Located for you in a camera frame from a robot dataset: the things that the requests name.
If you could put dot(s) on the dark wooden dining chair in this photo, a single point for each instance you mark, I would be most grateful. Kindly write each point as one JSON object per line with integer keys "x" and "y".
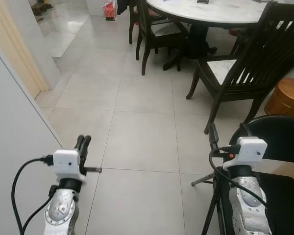
{"x": 255, "y": 63}
{"x": 157, "y": 34}

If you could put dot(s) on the red bag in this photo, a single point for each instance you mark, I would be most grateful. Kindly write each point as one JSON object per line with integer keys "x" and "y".
{"x": 110, "y": 11}

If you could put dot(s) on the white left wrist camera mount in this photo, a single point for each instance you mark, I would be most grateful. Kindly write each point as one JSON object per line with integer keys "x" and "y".
{"x": 66, "y": 164}

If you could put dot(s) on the beige door frame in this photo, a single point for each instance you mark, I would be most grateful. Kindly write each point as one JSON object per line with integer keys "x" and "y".
{"x": 14, "y": 44}

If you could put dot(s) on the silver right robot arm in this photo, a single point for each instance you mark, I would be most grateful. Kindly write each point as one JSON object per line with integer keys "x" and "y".
{"x": 247, "y": 205}

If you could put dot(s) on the black tripod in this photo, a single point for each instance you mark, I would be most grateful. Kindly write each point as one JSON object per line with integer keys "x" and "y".
{"x": 213, "y": 196}

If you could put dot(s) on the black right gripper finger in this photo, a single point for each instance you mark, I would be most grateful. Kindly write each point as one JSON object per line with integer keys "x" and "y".
{"x": 213, "y": 134}
{"x": 246, "y": 129}

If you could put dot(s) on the round wooden stool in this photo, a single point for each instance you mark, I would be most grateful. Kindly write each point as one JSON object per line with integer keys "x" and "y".
{"x": 286, "y": 98}

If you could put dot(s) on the round white marble table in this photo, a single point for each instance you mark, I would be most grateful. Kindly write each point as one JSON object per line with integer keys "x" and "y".
{"x": 220, "y": 12}

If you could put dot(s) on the white door panel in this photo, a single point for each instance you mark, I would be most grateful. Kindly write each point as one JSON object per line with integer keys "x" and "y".
{"x": 14, "y": 147}

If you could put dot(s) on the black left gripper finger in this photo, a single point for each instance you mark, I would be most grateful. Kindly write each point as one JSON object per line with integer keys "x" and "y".
{"x": 86, "y": 144}
{"x": 78, "y": 142}

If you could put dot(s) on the black office chair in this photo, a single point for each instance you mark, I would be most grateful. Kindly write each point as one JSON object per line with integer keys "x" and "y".
{"x": 279, "y": 137}

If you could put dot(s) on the brown shoe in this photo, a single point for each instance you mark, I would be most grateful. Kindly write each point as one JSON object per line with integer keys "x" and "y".
{"x": 41, "y": 7}

